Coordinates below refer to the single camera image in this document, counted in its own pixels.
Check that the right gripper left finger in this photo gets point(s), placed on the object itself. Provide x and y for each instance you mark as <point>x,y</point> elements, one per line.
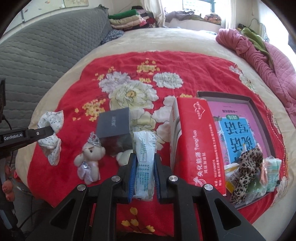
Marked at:
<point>128,175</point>

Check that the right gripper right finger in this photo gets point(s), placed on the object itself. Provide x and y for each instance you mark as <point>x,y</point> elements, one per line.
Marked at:
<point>161,175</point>

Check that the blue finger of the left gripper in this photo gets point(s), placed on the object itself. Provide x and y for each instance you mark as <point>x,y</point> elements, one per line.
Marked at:
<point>40,133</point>

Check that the white wet wipes packet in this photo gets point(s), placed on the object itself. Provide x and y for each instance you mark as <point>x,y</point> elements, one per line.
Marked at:
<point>145,149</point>

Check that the yellow white snack packet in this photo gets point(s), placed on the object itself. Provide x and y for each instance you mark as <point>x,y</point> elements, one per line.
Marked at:
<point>231,176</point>

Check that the leopard print scarf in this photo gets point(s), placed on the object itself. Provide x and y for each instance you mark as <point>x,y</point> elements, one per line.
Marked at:
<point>249,166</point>

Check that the mint green makeup sponge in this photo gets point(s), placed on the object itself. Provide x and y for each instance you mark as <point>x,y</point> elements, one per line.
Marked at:
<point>255,191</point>

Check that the green tissue packet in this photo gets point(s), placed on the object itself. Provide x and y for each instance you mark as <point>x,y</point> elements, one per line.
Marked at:
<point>270,173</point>

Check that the person's left hand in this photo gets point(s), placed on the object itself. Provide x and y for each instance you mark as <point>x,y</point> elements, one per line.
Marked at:
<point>7,186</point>

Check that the red tissue box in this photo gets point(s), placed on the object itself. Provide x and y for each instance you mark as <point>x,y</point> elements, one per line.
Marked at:
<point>195,152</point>

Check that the teddy bear with crown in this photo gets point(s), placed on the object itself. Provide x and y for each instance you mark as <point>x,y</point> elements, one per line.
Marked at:
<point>87,162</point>

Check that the dark blue gift box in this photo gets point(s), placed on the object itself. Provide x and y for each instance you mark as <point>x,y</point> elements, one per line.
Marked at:
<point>113,131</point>

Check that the red floral blanket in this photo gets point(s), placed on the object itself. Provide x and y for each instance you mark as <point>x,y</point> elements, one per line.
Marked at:
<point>147,84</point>

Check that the grey quilted headboard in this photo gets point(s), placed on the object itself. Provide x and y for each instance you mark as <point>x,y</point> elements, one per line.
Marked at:
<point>37,56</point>

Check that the grey tray with pink book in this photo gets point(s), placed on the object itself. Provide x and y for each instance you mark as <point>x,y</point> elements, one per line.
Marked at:
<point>240,127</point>

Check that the dark patterned pillow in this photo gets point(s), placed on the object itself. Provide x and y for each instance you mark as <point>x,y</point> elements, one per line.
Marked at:
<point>112,35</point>

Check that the cream bed cover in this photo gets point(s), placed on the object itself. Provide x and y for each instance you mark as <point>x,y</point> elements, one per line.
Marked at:
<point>189,41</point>

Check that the pink quilted duvet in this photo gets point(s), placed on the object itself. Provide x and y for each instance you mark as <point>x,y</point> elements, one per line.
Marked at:
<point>281,80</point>

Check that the clothes pile on windowsill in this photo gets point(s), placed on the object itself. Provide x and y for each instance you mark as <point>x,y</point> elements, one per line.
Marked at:
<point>190,15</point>

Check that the stack of folded clothes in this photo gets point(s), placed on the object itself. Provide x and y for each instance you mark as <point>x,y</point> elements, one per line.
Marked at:
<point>133,19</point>

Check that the green cloth on duvet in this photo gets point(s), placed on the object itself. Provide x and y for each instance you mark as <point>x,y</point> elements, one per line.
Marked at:
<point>258,43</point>

